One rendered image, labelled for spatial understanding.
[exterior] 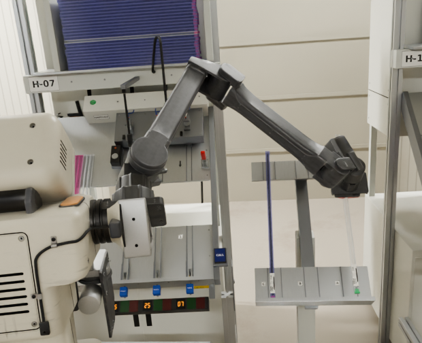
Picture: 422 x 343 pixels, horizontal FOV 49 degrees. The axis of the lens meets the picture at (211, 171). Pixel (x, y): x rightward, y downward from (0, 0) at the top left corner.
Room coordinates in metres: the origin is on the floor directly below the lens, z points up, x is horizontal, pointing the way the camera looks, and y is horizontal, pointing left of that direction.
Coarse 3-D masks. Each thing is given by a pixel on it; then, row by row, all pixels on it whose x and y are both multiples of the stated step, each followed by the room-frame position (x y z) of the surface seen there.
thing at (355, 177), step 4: (348, 152) 1.20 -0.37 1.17; (352, 152) 1.20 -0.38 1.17; (344, 156) 1.20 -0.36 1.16; (348, 156) 1.19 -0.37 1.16; (352, 156) 1.20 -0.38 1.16; (356, 156) 1.20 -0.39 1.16; (352, 160) 1.18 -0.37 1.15; (356, 160) 1.19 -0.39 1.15; (360, 160) 1.19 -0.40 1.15; (356, 164) 1.18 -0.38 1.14; (360, 164) 1.18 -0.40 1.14; (364, 164) 1.18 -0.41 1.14; (356, 168) 1.16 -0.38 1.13; (360, 168) 1.17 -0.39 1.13; (364, 168) 1.17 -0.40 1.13; (352, 172) 1.16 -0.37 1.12; (356, 172) 1.17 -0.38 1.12; (360, 172) 1.16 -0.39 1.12; (348, 176) 1.17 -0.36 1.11; (352, 176) 1.17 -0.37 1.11; (356, 176) 1.16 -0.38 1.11; (360, 176) 1.17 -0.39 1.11; (344, 180) 1.20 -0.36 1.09; (348, 180) 1.19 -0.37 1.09; (352, 180) 1.18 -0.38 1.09; (356, 180) 1.18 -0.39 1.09
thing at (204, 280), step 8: (112, 280) 1.38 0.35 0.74; (120, 280) 1.38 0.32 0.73; (128, 280) 1.37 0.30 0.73; (136, 280) 1.37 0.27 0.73; (144, 280) 1.37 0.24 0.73; (152, 280) 1.37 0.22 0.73; (160, 280) 1.37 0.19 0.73; (168, 280) 1.36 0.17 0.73; (176, 280) 1.36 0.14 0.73; (184, 280) 1.36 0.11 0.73; (192, 280) 1.36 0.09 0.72; (200, 280) 1.37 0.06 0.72; (208, 280) 1.37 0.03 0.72; (80, 288) 1.40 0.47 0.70; (136, 288) 1.41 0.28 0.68; (144, 288) 1.41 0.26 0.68
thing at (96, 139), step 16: (64, 128) 1.88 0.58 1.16; (80, 128) 1.87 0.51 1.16; (96, 128) 1.86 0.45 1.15; (112, 128) 1.86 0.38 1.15; (208, 128) 1.82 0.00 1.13; (80, 144) 1.81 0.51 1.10; (96, 144) 1.81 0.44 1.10; (112, 144) 1.80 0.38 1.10; (176, 144) 1.77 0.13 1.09; (192, 144) 1.77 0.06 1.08; (208, 144) 1.76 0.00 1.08; (96, 160) 1.75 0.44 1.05; (176, 160) 1.72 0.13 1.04; (192, 160) 1.72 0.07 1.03; (208, 160) 1.71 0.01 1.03; (96, 176) 1.70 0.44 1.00; (112, 176) 1.69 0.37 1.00; (160, 176) 1.68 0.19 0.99; (176, 176) 1.67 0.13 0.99; (192, 176) 1.66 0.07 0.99; (208, 176) 1.66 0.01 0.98
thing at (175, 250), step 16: (160, 240) 1.49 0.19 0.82; (176, 240) 1.48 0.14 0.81; (192, 240) 1.48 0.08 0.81; (208, 240) 1.47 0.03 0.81; (112, 256) 1.46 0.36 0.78; (160, 256) 1.45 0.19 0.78; (176, 256) 1.44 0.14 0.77; (192, 256) 1.44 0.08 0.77; (208, 256) 1.43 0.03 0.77; (112, 272) 1.42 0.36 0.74; (128, 272) 1.41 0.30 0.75; (144, 272) 1.41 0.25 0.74; (160, 272) 1.40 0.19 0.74; (176, 272) 1.40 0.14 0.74; (192, 272) 1.40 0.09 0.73; (208, 272) 1.39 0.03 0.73
